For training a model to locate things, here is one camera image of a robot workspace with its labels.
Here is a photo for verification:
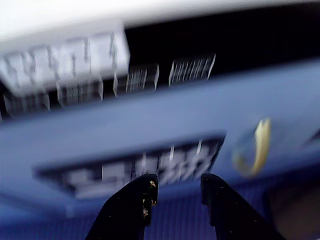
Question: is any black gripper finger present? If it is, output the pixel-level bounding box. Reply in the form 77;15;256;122
84;173;160;240
200;173;286;240

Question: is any yellow rimmed round object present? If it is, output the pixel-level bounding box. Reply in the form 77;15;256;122
231;117;273;178

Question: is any blue dishwasher cabinet door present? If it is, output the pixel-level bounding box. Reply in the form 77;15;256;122
0;58;320;240

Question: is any blue toy kitchen unit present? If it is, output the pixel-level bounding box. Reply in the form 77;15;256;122
0;0;320;240

